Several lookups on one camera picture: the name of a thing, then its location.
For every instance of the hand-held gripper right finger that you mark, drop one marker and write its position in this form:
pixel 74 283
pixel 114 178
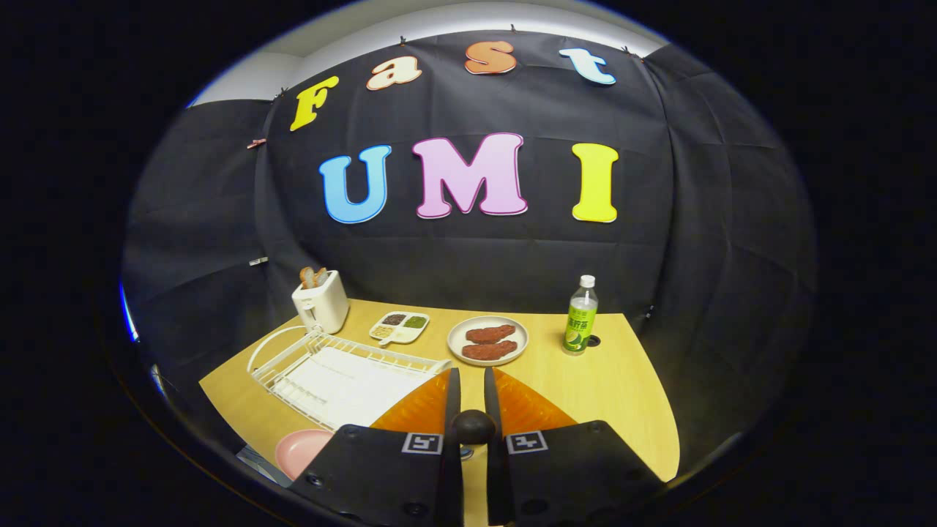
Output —
pixel 571 468

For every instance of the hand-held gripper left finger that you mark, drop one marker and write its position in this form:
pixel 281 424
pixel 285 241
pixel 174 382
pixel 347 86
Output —
pixel 381 472

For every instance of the pink plate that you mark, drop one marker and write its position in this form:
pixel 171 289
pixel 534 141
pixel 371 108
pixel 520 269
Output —
pixel 300 450

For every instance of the white dish rack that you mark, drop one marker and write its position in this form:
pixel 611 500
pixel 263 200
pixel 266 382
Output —
pixel 344 380

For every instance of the dark wooden spoon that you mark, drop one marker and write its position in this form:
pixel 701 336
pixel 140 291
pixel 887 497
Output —
pixel 473 427

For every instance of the white divided condiment dish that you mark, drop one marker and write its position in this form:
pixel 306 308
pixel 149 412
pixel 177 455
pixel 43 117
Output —
pixel 399 333

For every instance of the white round plate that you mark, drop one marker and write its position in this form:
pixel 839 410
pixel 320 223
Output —
pixel 455 342

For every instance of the reddish brown meat piece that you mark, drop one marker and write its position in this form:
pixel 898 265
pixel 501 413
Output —
pixel 489 350
pixel 490 334

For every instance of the green label drink bottle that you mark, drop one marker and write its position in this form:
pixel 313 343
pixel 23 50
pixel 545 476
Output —
pixel 580 322

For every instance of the white toaster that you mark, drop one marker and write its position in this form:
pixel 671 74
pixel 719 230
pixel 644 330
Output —
pixel 323 307

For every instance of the brown toast slice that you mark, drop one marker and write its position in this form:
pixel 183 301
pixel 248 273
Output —
pixel 307 277
pixel 321 276

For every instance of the black backdrop cloth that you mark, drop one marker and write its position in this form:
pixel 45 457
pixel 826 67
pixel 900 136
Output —
pixel 468 256

